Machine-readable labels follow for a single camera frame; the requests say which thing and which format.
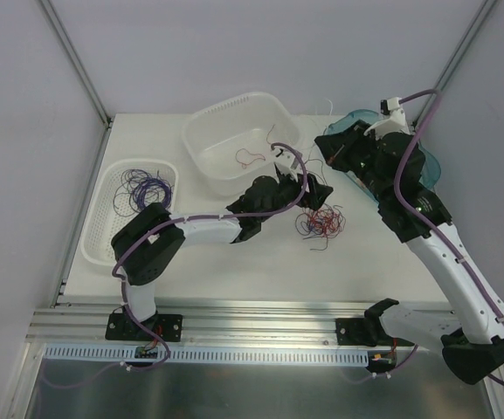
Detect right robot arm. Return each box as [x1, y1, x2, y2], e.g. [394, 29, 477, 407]
[314, 120, 504, 384]

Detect left aluminium frame post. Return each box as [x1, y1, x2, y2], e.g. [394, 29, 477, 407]
[36, 0, 112, 127]

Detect aluminium frame post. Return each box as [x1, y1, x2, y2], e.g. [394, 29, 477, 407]
[36, 0, 112, 127]
[411, 0, 497, 130]

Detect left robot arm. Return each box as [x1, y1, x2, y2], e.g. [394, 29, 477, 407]
[105, 171, 334, 341]

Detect white perforated flat basket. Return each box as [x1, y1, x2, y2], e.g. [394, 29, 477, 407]
[81, 158, 178, 267]

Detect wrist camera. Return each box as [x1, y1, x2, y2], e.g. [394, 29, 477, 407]
[363, 97, 411, 139]
[271, 146, 301, 181]

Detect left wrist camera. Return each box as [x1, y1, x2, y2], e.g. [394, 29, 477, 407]
[271, 146, 301, 181]

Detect red purple white wires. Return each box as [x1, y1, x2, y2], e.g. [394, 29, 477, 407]
[293, 203, 349, 253]

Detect white slotted cable duct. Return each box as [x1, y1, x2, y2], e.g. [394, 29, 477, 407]
[44, 344, 369, 367]

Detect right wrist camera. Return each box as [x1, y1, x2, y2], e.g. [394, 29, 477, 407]
[363, 97, 411, 139]

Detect white deep plastic basket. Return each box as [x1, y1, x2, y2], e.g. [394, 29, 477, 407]
[181, 92, 304, 196]

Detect purple wire coil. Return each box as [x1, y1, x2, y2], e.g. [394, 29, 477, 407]
[112, 168, 176, 216]

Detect teal transparent plastic bin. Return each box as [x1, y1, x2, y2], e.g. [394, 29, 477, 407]
[323, 109, 441, 201]

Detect right aluminium frame post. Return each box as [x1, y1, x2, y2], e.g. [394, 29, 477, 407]
[411, 0, 497, 130]

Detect aluminium mounting rail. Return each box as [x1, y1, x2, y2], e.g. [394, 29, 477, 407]
[26, 297, 458, 350]

